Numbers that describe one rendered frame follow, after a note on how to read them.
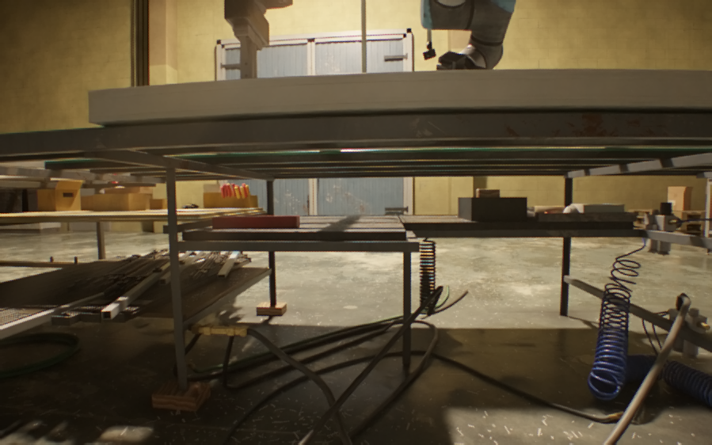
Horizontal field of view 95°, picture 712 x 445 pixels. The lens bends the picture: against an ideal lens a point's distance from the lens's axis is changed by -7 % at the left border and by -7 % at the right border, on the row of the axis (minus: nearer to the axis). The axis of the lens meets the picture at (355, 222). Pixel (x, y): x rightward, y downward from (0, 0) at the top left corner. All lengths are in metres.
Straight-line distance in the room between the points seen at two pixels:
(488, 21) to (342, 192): 6.39
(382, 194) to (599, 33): 5.34
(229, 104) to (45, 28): 10.69
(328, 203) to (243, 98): 6.54
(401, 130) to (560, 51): 7.85
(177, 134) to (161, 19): 8.21
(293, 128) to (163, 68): 7.94
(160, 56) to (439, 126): 8.23
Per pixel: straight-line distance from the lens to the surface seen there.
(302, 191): 7.38
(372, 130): 0.72
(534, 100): 0.78
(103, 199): 2.16
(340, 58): 7.77
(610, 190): 8.51
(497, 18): 1.05
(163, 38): 8.85
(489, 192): 1.60
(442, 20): 1.00
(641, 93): 0.88
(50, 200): 2.49
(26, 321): 1.48
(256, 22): 0.83
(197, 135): 0.82
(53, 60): 11.02
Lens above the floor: 0.69
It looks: 4 degrees down
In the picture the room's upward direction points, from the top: 1 degrees counter-clockwise
